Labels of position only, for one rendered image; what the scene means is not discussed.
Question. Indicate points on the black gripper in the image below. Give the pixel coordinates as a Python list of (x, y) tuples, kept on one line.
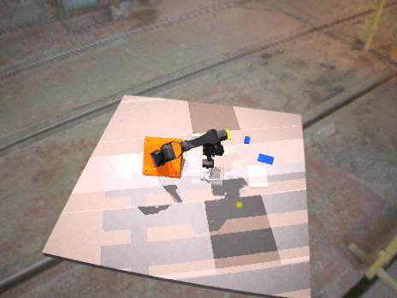
[(208, 162)]

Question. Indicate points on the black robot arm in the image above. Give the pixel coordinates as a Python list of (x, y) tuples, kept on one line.
[(210, 139)]

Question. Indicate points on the blue flat plate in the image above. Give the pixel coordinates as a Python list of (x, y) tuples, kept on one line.
[(265, 159)]

